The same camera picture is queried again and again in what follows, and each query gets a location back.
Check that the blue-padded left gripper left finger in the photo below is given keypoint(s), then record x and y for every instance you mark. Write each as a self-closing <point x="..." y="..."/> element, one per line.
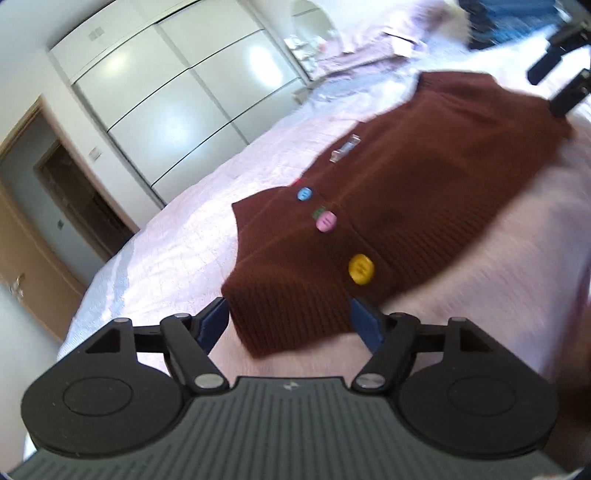
<point x="188" y="340"/>

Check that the pink folded garment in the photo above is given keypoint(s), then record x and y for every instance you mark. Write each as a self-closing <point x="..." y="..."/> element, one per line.
<point x="386" y="31"/>

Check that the maroon knit cardigan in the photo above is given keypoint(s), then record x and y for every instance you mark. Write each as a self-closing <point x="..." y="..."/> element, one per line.
<point x="385" y="208"/>

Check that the wooden door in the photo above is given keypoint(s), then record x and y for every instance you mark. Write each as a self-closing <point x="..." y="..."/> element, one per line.
<point x="34" y="274"/>

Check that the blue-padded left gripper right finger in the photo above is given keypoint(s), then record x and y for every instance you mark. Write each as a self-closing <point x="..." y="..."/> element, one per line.
<point x="390" y="340"/>

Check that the white sliding wardrobe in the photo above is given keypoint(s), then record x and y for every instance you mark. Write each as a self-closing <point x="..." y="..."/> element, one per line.
<point x="180" y="87"/>

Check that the blue storage bag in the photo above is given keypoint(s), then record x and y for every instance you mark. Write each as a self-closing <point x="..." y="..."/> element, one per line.
<point x="495" y="22"/>

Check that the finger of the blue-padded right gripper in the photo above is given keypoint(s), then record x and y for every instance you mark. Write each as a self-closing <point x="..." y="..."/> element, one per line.
<point x="571" y="95"/>
<point x="548" y="62"/>

